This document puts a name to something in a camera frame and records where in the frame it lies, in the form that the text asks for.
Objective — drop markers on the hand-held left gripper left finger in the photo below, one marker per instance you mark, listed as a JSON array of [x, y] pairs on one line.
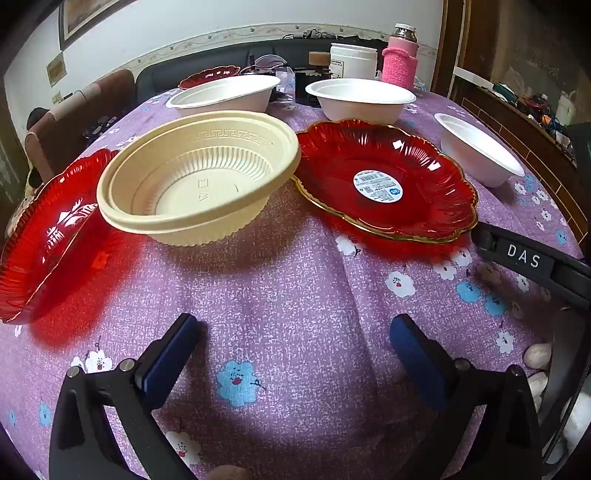
[[173, 355]]

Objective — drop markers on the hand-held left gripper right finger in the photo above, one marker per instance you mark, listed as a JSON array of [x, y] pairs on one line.
[[418, 360]]

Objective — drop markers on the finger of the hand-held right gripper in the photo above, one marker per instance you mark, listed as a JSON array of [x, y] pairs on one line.
[[521, 256]]

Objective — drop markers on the small white paper bowl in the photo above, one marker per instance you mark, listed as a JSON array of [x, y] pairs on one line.
[[475, 157]]

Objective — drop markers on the beige ribbed plastic bowl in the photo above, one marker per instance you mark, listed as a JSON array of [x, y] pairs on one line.
[[184, 194]]

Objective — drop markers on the red scalloped plastic plate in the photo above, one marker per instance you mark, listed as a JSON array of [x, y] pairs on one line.
[[32, 258]]

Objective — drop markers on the red plate with round sticker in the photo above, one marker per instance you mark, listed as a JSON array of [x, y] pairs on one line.
[[332, 184]]

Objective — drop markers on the large white paper bowl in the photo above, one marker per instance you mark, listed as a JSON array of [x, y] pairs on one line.
[[221, 99]]

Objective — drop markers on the brown side cabinet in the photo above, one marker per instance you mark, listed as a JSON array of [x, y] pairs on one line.
[[508, 134]]

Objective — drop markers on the purple floral tablecloth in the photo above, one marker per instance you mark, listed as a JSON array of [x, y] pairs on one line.
[[286, 286]]

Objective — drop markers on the bottle in pink knit sleeve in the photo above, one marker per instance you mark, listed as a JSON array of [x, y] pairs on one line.
[[399, 64]]

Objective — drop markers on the white plastic jar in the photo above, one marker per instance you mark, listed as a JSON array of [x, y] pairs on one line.
[[353, 60]]

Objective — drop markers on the brown armchair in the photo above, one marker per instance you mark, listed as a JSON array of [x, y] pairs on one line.
[[97, 101]]

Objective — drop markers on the small red plate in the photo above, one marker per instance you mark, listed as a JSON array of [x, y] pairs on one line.
[[203, 76]]

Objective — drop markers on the dark jar with wooden lid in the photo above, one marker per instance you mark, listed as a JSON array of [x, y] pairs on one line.
[[319, 60]]

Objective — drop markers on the black leather sofa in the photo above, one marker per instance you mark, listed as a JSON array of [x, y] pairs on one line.
[[184, 69]]

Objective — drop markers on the dark cloth pile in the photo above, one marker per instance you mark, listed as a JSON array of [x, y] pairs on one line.
[[323, 33]]

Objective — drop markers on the framed horse painting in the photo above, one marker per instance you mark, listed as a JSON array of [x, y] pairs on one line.
[[87, 14]]

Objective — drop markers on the small wall plaque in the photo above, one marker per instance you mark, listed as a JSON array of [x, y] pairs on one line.
[[55, 69]]

